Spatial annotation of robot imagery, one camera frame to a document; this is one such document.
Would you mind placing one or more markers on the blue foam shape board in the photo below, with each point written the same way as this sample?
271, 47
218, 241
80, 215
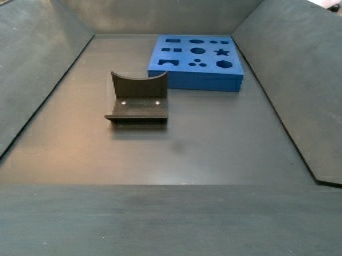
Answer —
200, 62

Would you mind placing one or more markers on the black curved holder stand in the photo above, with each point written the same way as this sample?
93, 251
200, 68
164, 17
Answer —
140, 98

